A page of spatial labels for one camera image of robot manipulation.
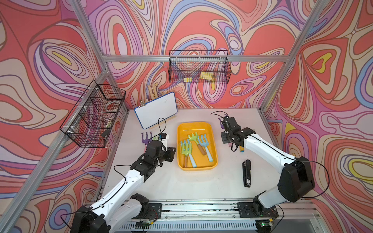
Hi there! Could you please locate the purple rake pink handle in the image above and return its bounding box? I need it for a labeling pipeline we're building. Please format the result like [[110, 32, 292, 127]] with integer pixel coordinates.
[[141, 132, 153, 151]]

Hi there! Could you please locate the green fork wooden handle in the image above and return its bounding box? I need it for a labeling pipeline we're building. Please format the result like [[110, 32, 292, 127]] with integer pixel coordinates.
[[181, 139, 192, 168]]

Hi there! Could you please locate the light blue rake pale handle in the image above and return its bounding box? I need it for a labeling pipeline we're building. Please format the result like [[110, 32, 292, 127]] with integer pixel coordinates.
[[198, 134, 214, 163]]

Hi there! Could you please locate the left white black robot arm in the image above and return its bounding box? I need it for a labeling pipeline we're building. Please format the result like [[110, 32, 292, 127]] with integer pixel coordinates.
[[70, 139, 176, 233]]

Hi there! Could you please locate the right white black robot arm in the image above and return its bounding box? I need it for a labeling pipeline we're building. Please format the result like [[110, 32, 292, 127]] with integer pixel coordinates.
[[221, 116, 315, 216]]

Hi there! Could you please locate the yellow plastic storage tray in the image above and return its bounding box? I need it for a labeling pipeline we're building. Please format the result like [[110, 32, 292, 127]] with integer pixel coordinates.
[[177, 122, 219, 171]]

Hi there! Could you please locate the black stapler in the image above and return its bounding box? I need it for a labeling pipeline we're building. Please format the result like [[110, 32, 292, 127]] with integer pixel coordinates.
[[242, 160, 251, 187]]

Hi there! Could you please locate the blue framed whiteboard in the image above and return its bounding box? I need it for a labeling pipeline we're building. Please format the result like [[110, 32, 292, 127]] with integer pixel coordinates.
[[134, 92, 178, 129]]

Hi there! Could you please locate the wooden easel stand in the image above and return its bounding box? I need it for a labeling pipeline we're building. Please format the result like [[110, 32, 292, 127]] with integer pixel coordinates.
[[139, 83, 168, 107]]

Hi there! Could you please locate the yellow sponge in basket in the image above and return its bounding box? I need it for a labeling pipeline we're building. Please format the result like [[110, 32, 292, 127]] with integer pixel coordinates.
[[199, 71, 214, 81]]

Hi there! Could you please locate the small yellow note in basket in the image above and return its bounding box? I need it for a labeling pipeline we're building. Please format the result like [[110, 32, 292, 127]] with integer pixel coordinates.
[[183, 77, 192, 83]]

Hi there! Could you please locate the green circuit board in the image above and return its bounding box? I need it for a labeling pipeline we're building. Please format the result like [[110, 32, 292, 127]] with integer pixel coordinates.
[[135, 221, 154, 229]]

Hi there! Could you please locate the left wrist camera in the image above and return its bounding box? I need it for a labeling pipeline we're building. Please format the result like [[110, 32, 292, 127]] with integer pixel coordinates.
[[157, 133, 168, 147]]

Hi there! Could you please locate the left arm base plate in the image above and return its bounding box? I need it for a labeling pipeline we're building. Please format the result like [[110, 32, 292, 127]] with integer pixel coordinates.
[[132, 203, 162, 220]]

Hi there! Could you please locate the black wire basket back wall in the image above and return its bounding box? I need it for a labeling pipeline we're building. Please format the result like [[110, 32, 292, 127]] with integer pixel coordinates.
[[169, 49, 232, 83]]

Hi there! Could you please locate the black wire basket wall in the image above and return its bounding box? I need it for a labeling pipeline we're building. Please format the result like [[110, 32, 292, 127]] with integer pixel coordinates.
[[59, 81, 126, 148], [169, 49, 232, 83]]

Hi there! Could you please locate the black wire basket left wall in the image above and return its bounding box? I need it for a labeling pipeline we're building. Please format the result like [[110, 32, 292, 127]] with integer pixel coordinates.
[[59, 81, 126, 148]]

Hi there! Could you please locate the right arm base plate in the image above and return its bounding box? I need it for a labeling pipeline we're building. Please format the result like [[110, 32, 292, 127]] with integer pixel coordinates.
[[233, 202, 279, 219]]

